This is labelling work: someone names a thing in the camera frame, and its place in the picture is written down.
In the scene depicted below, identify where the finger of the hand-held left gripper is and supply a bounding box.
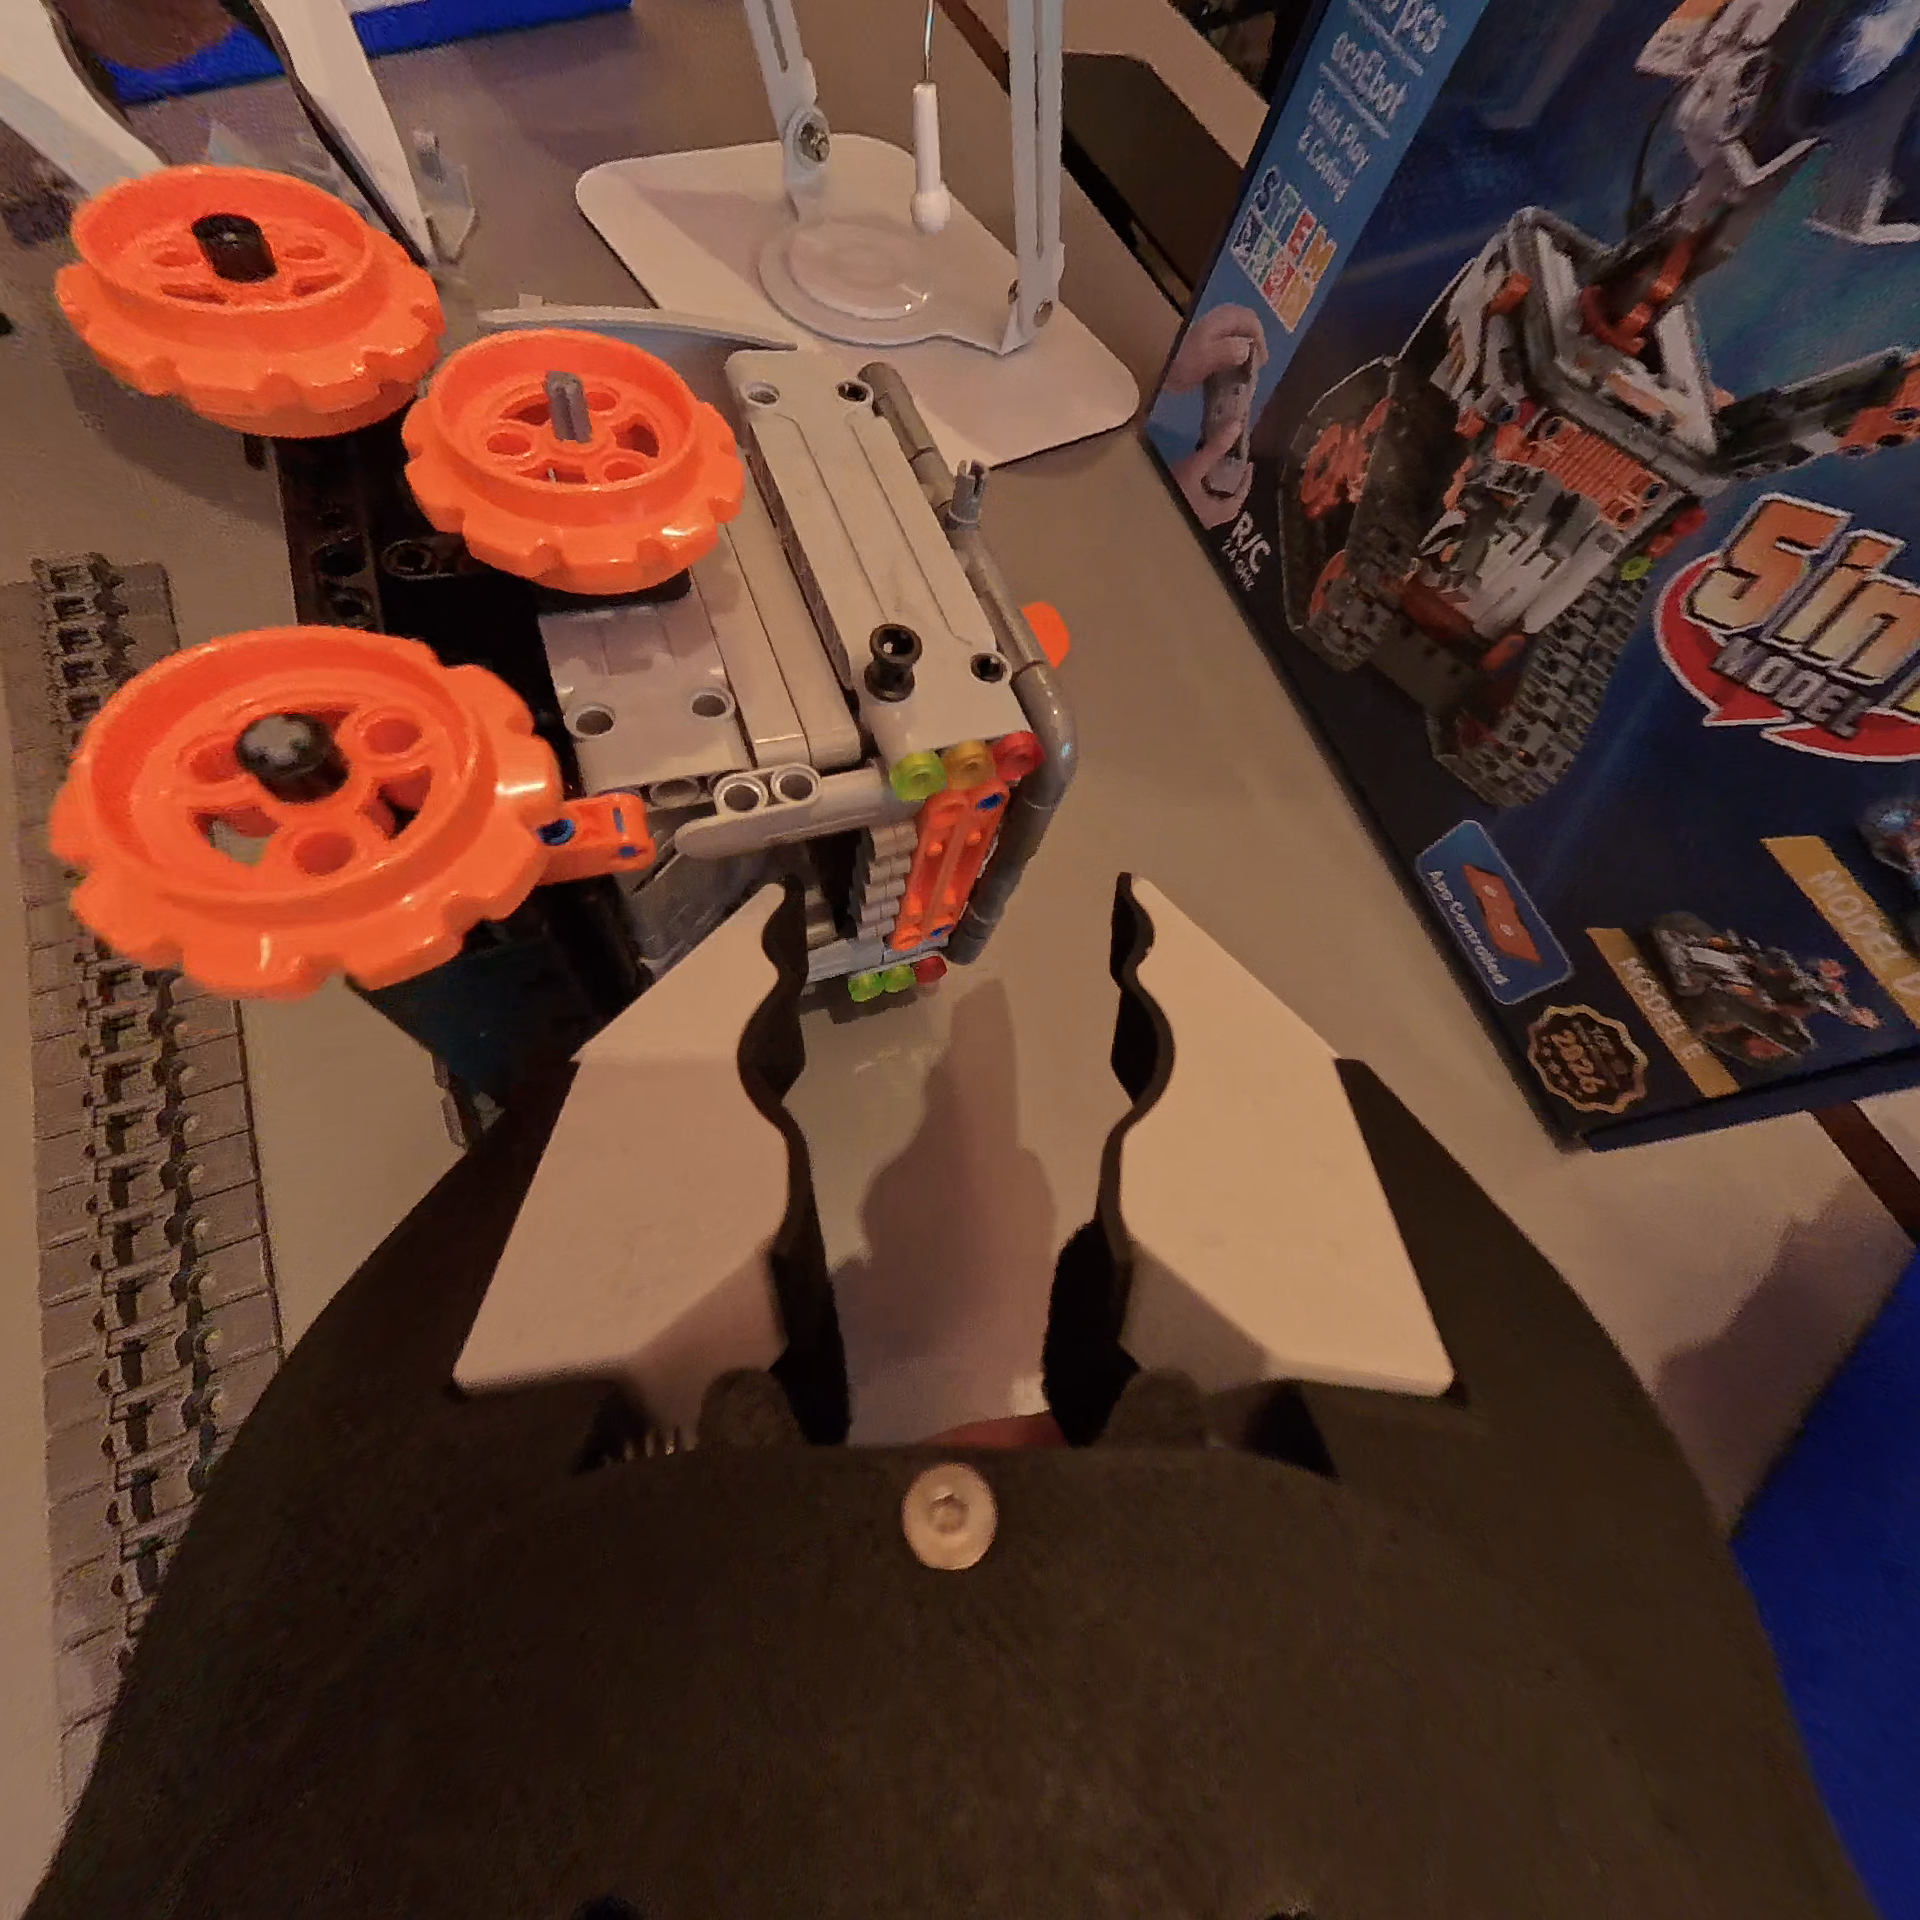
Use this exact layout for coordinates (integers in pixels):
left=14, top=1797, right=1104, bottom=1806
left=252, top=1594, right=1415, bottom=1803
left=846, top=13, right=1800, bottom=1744
left=255, top=0, right=443, bottom=264
left=0, top=63, right=175, bottom=201

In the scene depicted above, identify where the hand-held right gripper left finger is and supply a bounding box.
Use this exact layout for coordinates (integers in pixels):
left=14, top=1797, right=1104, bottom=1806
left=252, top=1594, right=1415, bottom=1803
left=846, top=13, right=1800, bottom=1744
left=450, top=881, right=857, bottom=1435

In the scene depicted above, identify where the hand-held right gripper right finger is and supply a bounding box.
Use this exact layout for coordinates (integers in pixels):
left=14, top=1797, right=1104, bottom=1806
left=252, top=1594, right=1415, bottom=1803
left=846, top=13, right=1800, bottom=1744
left=1040, top=874, right=1462, bottom=1435

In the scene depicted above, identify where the orange gear wheel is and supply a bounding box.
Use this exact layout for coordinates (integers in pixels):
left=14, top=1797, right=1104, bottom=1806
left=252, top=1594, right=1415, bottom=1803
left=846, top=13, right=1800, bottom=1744
left=398, top=326, right=750, bottom=598
left=54, top=162, right=449, bottom=441
left=44, top=632, right=579, bottom=995

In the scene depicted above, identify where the grey toy robot vehicle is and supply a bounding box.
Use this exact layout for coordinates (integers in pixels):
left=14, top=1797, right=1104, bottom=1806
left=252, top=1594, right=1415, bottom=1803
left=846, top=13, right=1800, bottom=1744
left=257, top=337, right=1082, bottom=1038

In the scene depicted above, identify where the white book stand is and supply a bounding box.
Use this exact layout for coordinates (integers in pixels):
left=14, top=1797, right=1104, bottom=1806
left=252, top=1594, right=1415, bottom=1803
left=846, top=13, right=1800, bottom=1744
left=576, top=0, right=1143, bottom=472

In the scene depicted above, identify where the robot kit box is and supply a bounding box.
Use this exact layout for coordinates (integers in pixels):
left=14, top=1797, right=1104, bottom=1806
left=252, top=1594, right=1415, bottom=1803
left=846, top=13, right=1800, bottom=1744
left=1140, top=0, right=1920, bottom=1157

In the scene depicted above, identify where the grey track chain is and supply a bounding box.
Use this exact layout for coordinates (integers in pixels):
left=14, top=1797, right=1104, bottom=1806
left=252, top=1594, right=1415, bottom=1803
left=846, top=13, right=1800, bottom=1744
left=0, top=555, right=292, bottom=1697

